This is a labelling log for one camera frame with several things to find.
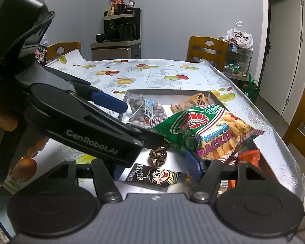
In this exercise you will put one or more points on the orange foil packet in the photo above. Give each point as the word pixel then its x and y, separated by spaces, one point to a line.
pixel 249 157

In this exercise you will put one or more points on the clear nut packet blue label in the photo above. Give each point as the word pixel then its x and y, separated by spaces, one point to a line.
pixel 137 111

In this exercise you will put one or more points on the white plastic bag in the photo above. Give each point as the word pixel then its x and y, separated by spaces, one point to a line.
pixel 240 38

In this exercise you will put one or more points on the green shopping bag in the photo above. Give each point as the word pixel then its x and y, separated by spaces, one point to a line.
pixel 251 87

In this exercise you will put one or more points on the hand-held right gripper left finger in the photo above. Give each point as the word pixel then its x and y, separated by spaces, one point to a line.
pixel 104 180

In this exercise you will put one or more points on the black coffee machine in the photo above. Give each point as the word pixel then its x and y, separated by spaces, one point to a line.
pixel 122 28

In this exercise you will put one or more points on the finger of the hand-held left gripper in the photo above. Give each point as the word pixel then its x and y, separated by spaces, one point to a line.
pixel 109 103
pixel 147 137

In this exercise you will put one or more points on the grey cardboard box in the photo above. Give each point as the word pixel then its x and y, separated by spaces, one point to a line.
pixel 165 99

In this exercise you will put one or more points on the fruit print tablecloth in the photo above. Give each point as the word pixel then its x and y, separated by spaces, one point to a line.
pixel 155 78

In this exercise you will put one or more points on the wooden chair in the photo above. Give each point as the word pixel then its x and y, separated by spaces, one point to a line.
pixel 66 49
pixel 302 122
pixel 205 52

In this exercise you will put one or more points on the black printed snack bag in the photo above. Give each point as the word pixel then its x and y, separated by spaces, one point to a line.
pixel 41 54

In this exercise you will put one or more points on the small black cup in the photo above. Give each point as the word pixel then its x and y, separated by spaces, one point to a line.
pixel 100 38

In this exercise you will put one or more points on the black mug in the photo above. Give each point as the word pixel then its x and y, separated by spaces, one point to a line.
pixel 121 8

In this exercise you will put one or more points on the person's left hand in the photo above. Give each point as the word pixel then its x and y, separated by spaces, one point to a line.
pixel 2 117

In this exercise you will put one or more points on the yellow bottle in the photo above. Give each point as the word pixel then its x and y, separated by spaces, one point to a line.
pixel 111 9

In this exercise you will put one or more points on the white door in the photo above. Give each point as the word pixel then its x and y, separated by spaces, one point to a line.
pixel 284 50

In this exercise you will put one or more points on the metal storage rack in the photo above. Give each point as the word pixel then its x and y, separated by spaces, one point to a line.
pixel 244 56

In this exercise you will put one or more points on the green prawn cracker bag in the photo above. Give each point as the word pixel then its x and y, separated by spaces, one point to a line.
pixel 205 129

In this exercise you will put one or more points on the snack packets on rack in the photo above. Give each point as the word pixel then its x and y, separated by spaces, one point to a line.
pixel 232 67

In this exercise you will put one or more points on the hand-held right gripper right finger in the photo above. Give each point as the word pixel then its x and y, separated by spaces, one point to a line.
pixel 193 166

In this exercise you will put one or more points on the grey cabinet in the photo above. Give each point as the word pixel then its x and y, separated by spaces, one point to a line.
pixel 114 50

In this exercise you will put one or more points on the coated peanut packet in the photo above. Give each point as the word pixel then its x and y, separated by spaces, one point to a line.
pixel 185 105

